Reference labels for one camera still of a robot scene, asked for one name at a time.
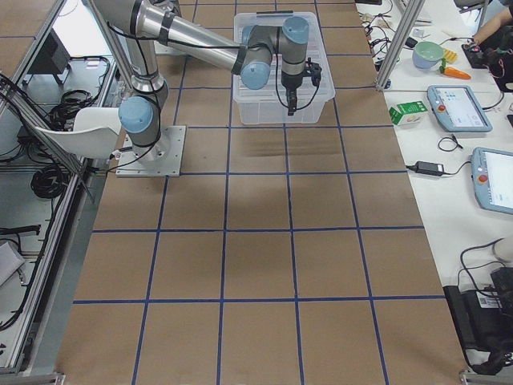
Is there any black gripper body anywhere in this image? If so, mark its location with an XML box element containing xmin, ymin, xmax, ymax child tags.
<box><xmin>281</xmin><ymin>58</ymin><xmax>322</xmax><ymax>100</ymax></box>

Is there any clear plastic box lid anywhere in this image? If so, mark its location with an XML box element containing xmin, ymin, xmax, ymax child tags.
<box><xmin>239</xmin><ymin>16</ymin><xmax>309</xmax><ymax>90</ymax></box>

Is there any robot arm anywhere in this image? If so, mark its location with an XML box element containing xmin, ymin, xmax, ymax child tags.
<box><xmin>92</xmin><ymin>1</ymin><xmax>321</xmax><ymax>160</ymax></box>

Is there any clear plastic storage box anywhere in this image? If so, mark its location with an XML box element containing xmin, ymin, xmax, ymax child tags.
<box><xmin>232</xmin><ymin>11</ymin><xmax>335</xmax><ymax>124</ymax></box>

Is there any green white carton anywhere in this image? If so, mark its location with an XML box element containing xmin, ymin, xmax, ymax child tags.
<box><xmin>389</xmin><ymin>101</ymin><xmax>428</xmax><ymax>126</ymax></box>

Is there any green bowl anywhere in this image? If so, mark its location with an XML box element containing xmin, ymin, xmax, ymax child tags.
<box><xmin>412</xmin><ymin>41</ymin><xmax>444</xmax><ymax>69</ymax></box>

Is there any black power adapter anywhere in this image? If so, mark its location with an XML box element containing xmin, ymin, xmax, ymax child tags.
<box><xmin>415</xmin><ymin>161</ymin><xmax>445</xmax><ymax>176</ymax></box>

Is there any toy carrot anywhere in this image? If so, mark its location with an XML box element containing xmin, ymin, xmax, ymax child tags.
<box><xmin>438</xmin><ymin>59</ymin><xmax>471</xmax><ymax>80</ymax></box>

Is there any yellow toy corn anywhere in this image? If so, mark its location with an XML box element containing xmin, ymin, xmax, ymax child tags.
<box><xmin>442</xmin><ymin>49</ymin><xmax>458</xmax><ymax>64</ymax></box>

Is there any far teach pendant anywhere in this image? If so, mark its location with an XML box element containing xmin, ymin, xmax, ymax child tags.
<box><xmin>426</xmin><ymin>85</ymin><xmax>493</xmax><ymax>133</ymax></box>

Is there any teach pendant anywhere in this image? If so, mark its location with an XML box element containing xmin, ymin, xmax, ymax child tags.
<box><xmin>471</xmin><ymin>147</ymin><xmax>512</xmax><ymax>214</ymax></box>
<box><xmin>426</xmin><ymin>85</ymin><xmax>493</xmax><ymax>133</ymax></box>

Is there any white chair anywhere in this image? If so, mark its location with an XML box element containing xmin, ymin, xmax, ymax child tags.
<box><xmin>35</xmin><ymin>107</ymin><xmax>121</xmax><ymax>160</ymax></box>

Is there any near teach pendant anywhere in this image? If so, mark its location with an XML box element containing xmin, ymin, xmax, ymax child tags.
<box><xmin>471</xmin><ymin>147</ymin><xmax>512</xmax><ymax>214</ymax></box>

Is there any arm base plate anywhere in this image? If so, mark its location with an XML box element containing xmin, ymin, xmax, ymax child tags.
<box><xmin>115</xmin><ymin>125</ymin><xmax>186</xmax><ymax>177</ymax></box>

